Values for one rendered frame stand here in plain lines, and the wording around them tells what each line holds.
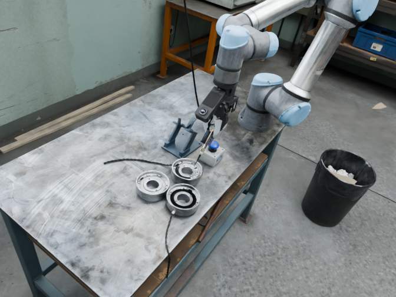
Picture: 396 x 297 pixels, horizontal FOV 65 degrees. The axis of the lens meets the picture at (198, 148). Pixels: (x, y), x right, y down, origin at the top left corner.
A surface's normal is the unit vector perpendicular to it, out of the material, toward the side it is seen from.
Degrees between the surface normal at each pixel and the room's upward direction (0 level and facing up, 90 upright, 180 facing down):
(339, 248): 0
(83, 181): 0
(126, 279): 0
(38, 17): 90
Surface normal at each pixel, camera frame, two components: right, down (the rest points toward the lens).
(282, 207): 0.15, -0.77
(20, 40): 0.81, 0.45
